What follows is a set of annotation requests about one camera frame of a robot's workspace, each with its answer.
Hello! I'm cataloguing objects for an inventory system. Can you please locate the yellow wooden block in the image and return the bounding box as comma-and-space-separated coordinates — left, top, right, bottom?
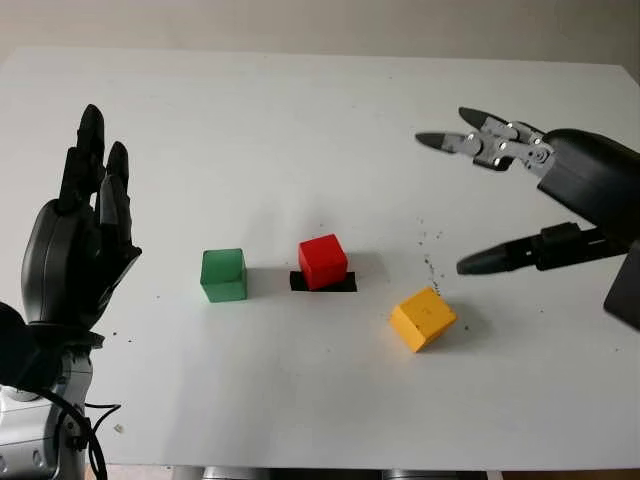
389, 285, 458, 355

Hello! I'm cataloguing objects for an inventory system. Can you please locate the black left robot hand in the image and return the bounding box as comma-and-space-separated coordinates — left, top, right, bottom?
20, 103, 143, 342

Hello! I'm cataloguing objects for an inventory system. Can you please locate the red wooden block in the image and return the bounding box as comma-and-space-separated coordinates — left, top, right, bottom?
297, 233, 349, 292

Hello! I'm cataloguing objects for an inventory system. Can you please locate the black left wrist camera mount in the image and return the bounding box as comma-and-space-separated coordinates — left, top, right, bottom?
0, 299, 67, 402

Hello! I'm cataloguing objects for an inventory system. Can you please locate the black tape patch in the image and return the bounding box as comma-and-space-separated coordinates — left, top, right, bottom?
289, 269, 358, 294

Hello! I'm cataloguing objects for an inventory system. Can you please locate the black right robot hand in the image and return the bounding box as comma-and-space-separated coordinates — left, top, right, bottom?
414, 105, 640, 276

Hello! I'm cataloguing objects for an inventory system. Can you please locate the green wooden block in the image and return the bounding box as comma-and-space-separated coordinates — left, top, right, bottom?
199, 247, 249, 304

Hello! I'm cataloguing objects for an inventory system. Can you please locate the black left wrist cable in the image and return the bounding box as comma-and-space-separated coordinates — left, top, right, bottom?
39, 389, 124, 480

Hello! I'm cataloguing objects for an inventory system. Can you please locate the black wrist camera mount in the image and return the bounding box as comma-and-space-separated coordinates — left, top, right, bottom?
602, 246, 640, 332
0, 299, 67, 402

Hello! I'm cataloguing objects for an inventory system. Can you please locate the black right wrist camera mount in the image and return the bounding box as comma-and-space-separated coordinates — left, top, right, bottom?
602, 246, 640, 332

